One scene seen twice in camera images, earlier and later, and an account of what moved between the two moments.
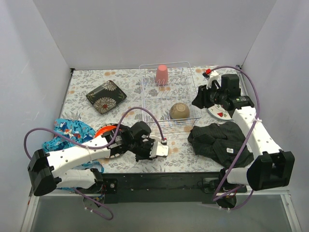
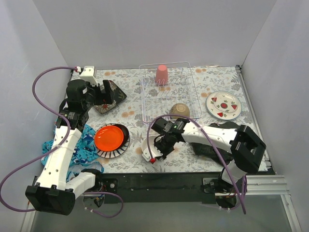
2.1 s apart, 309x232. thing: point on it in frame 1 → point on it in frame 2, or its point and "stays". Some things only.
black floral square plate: [105, 96] stays
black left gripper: [147, 150] → [102, 92]
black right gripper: [205, 95] → [161, 147]
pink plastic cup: [161, 76] stays
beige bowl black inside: [179, 110] stays
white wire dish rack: [170, 98] stays
